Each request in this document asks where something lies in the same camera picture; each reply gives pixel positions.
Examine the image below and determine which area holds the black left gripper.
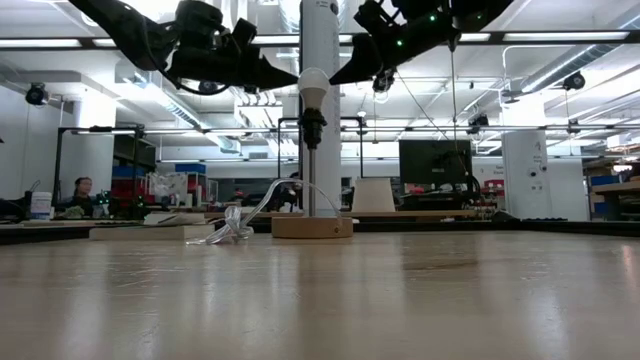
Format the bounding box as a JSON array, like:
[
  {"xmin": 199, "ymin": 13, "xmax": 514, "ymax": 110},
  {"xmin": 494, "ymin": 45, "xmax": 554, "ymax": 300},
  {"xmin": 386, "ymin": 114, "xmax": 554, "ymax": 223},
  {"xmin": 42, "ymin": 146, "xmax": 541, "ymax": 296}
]
[{"xmin": 167, "ymin": 0, "xmax": 300, "ymax": 90}]

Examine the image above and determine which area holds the white round column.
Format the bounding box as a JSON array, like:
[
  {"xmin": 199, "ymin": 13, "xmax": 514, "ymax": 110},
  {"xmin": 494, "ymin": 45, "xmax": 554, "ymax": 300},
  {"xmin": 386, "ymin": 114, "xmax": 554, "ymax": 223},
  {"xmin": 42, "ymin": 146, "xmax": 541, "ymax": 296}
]
[{"xmin": 501, "ymin": 130, "xmax": 555, "ymax": 220}]

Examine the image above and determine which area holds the white lightbulb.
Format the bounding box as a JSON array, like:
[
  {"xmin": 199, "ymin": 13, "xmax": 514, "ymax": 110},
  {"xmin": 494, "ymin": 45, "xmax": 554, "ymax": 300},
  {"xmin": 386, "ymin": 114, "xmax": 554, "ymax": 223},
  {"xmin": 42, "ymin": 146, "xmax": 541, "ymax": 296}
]
[{"xmin": 297, "ymin": 67, "xmax": 331, "ymax": 111}]

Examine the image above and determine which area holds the lamp with round wooden base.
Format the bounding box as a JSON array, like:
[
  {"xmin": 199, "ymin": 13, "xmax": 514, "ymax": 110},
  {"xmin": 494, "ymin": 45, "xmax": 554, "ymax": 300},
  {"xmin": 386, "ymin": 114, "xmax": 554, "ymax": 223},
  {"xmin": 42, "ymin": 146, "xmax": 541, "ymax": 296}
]
[{"xmin": 271, "ymin": 107, "xmax": 355, "ymax": 240}]

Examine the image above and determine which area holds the white plastic container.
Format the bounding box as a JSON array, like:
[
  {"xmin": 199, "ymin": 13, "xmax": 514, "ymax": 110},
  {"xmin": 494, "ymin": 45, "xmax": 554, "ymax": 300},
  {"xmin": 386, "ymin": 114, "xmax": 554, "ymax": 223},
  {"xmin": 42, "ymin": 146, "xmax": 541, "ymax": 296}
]
[{"xmin": 29, "ymin": 191, "xmax": 54, "ymax": 222}]

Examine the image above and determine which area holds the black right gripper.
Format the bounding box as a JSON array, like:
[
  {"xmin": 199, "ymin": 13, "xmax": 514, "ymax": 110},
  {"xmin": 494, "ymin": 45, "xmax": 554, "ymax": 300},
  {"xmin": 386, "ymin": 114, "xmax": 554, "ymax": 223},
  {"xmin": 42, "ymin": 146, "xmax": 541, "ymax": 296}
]
[{"xmin": 328, "ymin": 0, "xmax": 456, "ymax": 94}]

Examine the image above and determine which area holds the white lamp shade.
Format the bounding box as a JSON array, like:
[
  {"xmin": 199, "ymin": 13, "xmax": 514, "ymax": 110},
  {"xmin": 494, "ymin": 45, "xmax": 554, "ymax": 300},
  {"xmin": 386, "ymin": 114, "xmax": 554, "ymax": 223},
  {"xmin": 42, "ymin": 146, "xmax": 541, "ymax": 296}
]
[{"xmin": 351, "ymin": 177, "xmax": 397, "ymax": 213}]

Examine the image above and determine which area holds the black computer monitor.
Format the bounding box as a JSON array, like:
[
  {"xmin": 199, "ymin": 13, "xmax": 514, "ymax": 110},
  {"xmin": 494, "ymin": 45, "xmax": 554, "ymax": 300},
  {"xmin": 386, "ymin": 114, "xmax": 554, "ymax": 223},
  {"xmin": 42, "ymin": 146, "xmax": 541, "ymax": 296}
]
[{"xmin": 398, "ymin": 139, "xmax": 474, "ymax": 187}]

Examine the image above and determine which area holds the person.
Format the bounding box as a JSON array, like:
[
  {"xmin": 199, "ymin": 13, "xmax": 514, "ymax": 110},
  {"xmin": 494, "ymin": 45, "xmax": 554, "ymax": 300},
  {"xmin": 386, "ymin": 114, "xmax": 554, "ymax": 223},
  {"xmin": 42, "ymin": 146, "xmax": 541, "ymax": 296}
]
[{"xmin": 53, "ymin": 176, "xmax": 109, "ymax": 220}]

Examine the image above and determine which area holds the clear plastic packaging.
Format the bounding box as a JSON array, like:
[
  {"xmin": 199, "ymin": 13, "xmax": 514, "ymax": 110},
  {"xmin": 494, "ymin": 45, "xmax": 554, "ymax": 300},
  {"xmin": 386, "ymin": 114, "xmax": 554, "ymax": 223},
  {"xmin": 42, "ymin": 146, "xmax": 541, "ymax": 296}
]
[{"xmin": 187, "ymin": 178, "xmax": 346, "ymax": 246}]

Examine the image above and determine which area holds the black metal rig frame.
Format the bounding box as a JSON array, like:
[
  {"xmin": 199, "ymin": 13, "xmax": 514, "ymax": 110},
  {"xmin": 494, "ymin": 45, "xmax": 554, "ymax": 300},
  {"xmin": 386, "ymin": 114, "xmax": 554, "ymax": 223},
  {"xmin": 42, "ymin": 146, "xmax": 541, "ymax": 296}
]
[{"xmin": 52, "ymin": 124, "xmax": 147, "ymax": 221}]

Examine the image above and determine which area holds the light wood desk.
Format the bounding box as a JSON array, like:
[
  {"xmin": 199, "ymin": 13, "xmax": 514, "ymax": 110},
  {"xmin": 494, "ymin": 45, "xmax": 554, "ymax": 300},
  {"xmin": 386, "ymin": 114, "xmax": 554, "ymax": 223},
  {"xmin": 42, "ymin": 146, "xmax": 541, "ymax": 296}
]
[{"xmin": 591, "ymin": 179, "xmax": 640, "ymax": 197}]

